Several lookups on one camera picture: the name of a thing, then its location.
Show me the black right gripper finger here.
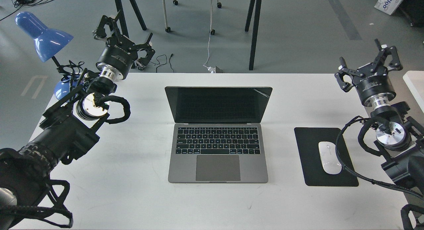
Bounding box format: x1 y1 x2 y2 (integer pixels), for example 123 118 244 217
334 57 365 92
370 39 403 73

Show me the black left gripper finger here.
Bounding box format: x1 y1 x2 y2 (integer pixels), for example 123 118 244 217
133 33 155 71
92 10 122 41

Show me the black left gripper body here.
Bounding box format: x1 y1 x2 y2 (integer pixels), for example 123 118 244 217
96 35 138 80

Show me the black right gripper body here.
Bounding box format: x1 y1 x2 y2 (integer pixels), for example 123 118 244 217
354 64 396 107

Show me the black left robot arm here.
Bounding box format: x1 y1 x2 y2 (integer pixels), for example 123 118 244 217
1 10 155 230

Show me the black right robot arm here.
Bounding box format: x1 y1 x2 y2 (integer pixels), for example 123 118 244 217
335 39 424 201

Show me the white side table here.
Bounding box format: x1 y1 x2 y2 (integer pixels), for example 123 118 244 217
403 70 424 112

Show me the blue desk lamp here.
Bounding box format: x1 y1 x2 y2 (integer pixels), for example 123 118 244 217
15 12 84 100

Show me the cardboard box with print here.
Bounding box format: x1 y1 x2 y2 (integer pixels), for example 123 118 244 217
374 0 404 15

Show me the black mouse pad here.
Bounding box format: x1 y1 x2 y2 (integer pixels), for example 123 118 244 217
294 127 359 187

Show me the white power adapter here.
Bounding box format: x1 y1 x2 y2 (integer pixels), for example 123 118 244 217
207 66 224 74

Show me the white computer mouse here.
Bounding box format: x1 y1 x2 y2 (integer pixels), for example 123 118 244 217
318 141 342 175

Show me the grey open laptop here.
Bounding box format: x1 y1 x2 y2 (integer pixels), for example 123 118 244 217
165 86 273 183

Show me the black floor cable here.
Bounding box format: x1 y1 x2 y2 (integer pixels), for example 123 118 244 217
152 53 175 73

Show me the white power cable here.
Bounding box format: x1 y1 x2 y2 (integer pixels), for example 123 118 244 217
203 0 214 71

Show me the black metal table frame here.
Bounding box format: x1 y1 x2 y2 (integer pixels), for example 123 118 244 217
97 0 271 71

